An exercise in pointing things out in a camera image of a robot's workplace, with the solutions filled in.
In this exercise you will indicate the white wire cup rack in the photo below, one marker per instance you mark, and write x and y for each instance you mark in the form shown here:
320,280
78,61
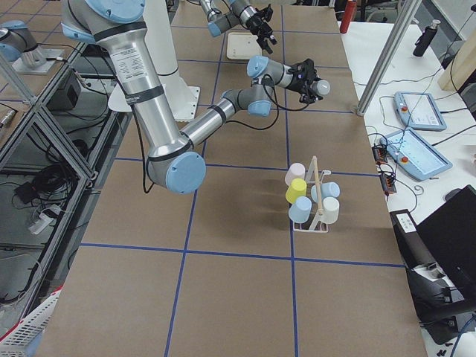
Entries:
314,177

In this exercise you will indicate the black computer monitor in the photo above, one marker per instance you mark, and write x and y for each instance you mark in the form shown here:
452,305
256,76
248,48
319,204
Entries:
449,235

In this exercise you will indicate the light blue plastic cup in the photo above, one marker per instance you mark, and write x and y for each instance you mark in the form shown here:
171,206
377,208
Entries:
300,210

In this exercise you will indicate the aluminium frame post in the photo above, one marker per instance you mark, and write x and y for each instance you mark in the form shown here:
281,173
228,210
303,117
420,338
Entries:
394,39

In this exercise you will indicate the cream plastic cup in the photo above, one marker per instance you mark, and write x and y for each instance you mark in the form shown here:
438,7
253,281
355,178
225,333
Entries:
331,208

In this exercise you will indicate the yellow plastic cup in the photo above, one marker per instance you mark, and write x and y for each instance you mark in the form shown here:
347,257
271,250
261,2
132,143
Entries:
296,189

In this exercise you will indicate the pink plastic cup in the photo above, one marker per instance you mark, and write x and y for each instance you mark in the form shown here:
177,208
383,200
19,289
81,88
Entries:
295,171

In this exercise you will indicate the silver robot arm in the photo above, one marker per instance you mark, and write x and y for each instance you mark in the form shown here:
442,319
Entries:
119,27
240,12

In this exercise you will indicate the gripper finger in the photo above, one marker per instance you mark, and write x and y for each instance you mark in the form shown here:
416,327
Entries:
309,98
265,45
271,37

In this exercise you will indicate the red cylinder bottle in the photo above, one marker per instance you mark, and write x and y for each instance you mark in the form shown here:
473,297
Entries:
349,13

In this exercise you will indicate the near blue teach pendant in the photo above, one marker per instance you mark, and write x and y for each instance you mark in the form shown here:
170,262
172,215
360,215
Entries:
418,158

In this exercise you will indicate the blue teach pendant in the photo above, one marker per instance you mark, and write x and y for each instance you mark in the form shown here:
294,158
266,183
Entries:
419,111
418,158

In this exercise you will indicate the far blue teach pendant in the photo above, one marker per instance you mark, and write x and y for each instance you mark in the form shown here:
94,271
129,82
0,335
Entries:
419,111

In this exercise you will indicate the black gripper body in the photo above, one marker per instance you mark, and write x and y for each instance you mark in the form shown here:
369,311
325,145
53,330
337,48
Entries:
255,23
300,85

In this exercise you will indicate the cream plastic tray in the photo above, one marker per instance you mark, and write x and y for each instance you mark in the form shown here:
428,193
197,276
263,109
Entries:
242,46

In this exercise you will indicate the grey plastic cup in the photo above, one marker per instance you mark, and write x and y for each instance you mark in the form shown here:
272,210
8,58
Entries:
320,88

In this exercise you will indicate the black water bottle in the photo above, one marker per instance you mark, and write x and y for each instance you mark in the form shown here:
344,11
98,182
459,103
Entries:
424,41

